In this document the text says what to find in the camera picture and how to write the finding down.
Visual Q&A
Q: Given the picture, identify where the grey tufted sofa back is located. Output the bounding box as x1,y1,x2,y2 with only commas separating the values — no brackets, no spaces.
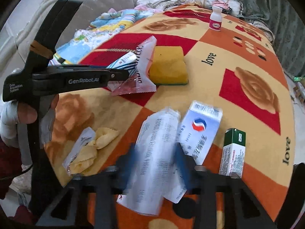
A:
0,0,158,60

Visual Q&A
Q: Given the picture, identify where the black cable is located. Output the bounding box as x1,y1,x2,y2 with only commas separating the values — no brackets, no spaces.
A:
0,164,32,180

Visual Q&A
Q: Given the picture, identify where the rose printed blanket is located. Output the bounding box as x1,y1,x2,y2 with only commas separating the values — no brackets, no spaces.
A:
44,3,297,229

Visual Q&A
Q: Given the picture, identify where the green white box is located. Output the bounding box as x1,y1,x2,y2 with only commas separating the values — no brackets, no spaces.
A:
219,128,246,179

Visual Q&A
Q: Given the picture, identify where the yellow green sponge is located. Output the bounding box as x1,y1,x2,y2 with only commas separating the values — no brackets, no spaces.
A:
149,46,189,86

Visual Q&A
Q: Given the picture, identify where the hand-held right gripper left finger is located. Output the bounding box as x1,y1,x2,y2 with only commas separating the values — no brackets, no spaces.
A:
36,143,141,229

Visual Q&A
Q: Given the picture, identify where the person's left hand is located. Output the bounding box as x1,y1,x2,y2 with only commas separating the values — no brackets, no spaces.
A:
0,94,60,148

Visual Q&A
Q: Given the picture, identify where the colourful cartoon quilt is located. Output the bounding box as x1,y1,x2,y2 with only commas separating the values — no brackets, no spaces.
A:
54,8,158,65

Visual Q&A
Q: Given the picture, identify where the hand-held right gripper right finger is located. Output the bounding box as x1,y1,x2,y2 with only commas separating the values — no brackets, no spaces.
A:
176,144,277,229

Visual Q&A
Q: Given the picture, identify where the white blue box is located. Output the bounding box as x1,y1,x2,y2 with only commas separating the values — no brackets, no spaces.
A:
179,100,223,166

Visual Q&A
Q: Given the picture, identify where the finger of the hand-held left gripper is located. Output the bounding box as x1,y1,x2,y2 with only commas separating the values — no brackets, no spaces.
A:
105,68,130,83

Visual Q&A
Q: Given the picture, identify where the frilled floral pillow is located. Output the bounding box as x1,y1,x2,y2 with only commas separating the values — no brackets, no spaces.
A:
194,0,243,17

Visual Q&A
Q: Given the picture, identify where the blue striped small box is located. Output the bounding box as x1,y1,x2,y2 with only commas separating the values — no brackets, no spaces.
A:
106,51,137,77

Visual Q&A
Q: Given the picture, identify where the green patterned curtain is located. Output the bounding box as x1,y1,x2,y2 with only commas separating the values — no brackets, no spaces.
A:
202,0,301,65

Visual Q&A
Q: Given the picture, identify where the pink plastic wrapper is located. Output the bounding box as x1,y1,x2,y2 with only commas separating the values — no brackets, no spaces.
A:
112,36,158,96

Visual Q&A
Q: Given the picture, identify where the white sachet wrapper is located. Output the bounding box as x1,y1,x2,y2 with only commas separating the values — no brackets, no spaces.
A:
62,127,96,172

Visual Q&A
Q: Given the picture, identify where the white bottle pink label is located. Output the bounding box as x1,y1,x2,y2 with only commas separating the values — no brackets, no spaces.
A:
209,5,222,31

